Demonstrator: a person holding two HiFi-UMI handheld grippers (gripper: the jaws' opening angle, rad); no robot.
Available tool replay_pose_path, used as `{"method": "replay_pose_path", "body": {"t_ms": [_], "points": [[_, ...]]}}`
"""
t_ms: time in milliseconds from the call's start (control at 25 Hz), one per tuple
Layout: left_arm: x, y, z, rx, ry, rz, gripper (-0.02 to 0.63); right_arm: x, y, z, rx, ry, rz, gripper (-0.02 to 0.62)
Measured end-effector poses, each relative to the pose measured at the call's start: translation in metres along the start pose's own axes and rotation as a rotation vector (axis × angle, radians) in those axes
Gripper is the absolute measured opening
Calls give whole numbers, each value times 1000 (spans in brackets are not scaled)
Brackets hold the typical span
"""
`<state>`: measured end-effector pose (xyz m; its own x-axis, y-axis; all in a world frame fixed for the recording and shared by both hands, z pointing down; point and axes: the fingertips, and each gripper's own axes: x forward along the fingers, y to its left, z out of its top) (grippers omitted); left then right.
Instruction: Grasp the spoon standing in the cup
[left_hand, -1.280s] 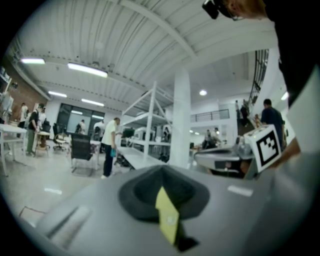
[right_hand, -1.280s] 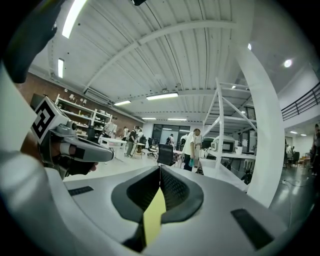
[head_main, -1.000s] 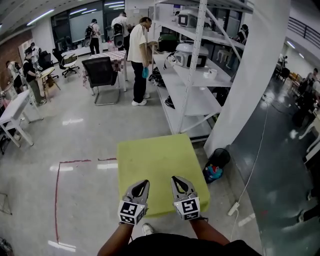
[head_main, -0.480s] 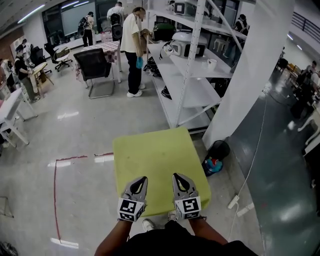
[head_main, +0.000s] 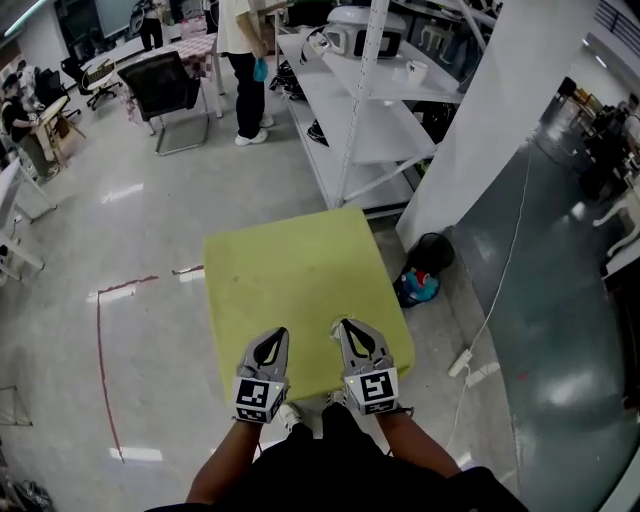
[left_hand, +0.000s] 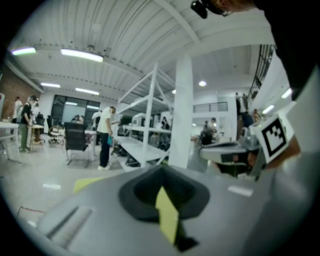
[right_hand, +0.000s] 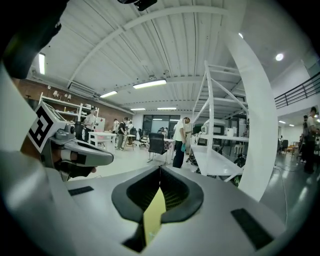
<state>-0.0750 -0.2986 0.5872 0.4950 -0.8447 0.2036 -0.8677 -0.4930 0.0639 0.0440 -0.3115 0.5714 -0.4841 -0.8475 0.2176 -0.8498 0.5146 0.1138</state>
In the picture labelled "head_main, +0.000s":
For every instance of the white metal shelf rack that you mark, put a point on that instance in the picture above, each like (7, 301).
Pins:
(360, 130)

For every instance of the red floor tape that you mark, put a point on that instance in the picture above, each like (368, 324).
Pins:
(102, 360)

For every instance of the white and black headset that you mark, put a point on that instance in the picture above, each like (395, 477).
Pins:
(312, 45)

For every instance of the white mug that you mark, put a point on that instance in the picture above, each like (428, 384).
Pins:
(416, 72)

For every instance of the black cantilever chair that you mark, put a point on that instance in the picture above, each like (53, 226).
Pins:
(160, 85)

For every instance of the long ceiling light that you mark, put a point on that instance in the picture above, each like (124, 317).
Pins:
(22, 17)

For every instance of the person's right forearm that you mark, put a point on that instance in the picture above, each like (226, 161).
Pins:
(417, 447)

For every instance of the patterned back office chair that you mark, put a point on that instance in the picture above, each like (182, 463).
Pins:
(100, 75)

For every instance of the person's black clothing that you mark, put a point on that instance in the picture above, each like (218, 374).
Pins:
(350, 475)

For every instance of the dark glass window wall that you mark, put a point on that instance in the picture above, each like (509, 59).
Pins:
(115, 15)

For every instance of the teal handheld item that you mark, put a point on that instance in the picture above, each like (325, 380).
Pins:
(260, 70)

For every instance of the white desk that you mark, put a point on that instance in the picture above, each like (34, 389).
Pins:
(10, 200)

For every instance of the black mesh waste bin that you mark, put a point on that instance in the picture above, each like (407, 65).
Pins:
(435, 252)

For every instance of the black shelf item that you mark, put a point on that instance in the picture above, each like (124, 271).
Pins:
(318, 132)

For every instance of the person's left forearm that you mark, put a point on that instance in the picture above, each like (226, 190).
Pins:
(220, 462)

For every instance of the person's white left shoe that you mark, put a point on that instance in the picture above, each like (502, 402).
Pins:
(291, 416)

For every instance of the black office chair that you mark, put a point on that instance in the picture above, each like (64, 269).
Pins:
(52, 85)

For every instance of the small white box appliance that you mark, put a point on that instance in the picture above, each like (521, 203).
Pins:
(336, 39)

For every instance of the round wooden table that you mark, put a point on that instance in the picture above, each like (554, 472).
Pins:
(52, 112)

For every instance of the white curved leg table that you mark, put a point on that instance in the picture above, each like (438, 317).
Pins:
(622, 220)

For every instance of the person's white shoe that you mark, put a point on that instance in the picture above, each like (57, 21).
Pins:
(337, 398)
(291, 416)

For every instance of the black railing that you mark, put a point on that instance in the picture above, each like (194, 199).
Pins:
(620, 20)

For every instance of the green cloth covered table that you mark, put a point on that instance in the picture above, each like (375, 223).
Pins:
(280, 270)

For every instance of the blue trash bag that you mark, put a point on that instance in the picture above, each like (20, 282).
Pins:
(415, 295)

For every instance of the white microwave oven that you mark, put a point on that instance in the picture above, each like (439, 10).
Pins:
(372, 30)

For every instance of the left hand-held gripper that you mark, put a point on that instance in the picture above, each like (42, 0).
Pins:
(255, 395)

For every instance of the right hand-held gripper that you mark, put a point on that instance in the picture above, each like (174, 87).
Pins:
(375, 390)

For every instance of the checkered cloth table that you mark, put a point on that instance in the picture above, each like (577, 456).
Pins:
(190, 50)

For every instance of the person's white right shoe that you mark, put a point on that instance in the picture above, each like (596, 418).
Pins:
(337, 398)

